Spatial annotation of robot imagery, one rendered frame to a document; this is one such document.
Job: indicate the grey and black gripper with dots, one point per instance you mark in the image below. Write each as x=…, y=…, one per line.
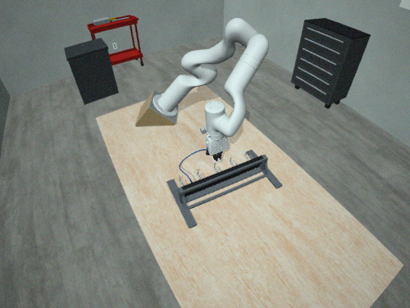
x=216, y=146

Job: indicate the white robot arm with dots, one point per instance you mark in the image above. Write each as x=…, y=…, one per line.
x=218, y=123

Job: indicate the black patch panel rack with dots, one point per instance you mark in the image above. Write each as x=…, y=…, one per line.
x=202, y=187

